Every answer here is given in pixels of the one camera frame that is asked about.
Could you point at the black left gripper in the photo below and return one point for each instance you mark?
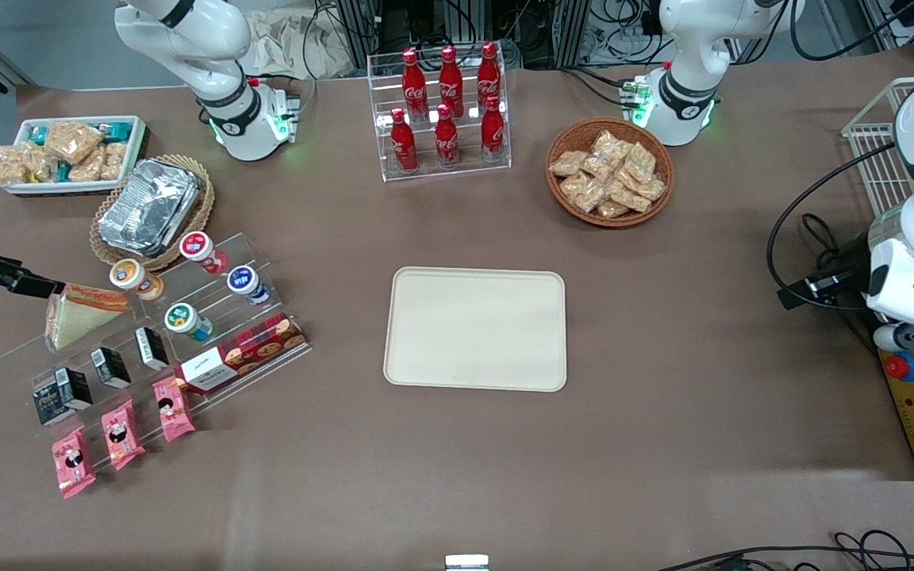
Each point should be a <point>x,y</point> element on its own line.
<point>849,262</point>

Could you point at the triangle sandwich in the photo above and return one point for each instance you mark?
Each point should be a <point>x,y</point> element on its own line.
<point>80,321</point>

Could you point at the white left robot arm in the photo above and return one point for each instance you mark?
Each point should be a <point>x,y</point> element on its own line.
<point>687,79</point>

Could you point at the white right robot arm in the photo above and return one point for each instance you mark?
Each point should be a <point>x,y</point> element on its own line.
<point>227,79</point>

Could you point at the beige rectangular tray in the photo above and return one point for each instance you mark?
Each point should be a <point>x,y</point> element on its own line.
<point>474,329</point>

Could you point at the orange lid yogurt cup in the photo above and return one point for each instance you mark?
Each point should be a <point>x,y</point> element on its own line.
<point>133,277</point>

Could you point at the red emergency stop button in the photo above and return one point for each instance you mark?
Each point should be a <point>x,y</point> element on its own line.
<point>900,366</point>

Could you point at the small black carton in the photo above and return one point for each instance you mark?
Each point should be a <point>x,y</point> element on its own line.
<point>48,406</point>
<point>151,347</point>
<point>74,388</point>
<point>110,367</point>

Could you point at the aluminium foil container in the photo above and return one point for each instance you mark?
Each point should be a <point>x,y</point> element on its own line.
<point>147,206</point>

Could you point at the teal snack packet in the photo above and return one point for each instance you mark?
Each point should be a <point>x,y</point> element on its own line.
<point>116,129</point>
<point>36,135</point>

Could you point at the large rice cracker pack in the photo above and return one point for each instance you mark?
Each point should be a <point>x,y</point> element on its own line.
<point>72,141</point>

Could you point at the green lid yogurt cup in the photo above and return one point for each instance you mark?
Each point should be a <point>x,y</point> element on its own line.
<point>186,319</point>

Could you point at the white rectangular snack bin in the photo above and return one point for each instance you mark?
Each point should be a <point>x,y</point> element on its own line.
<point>136,151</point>

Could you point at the red lid yogurt cup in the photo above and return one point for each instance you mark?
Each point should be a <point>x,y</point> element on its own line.
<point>203,250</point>

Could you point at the pink snack packet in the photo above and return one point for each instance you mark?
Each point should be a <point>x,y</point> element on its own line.
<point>173,408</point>
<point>122,434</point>
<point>72,461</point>

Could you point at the oval wicker basket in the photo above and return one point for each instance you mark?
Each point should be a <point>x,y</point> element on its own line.
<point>207,198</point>

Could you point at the brown table cover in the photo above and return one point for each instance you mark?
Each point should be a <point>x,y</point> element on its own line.
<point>663,396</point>

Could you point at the wrapped pastry pack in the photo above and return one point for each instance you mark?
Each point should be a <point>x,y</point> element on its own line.
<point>609,147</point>
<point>649,187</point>
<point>612,208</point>
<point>641,161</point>
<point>582,190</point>
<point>568,162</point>
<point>630,197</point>
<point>596,168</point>

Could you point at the blue lid yogurt cup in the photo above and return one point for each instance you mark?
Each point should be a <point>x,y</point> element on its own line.
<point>247,284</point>

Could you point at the red cookie box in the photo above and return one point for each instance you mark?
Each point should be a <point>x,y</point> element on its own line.
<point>243,353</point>

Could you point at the round wicker basket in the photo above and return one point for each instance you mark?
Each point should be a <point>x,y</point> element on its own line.
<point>564,202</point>

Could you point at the crumpled beige cloth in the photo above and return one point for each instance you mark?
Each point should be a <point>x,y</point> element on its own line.
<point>298,44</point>

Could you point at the red cola bottle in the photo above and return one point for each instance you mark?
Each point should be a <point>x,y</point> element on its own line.
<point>413,83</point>
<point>493,131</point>
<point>450,79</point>
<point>403,143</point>
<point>446,136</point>
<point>489,75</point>

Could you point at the clear acrylic bottle rack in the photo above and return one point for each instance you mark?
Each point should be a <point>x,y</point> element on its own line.
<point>465,170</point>

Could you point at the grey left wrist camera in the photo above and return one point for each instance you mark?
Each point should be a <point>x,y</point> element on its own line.
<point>888,337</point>

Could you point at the aluminium frame rack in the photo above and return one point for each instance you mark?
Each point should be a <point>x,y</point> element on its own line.
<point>552,32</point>

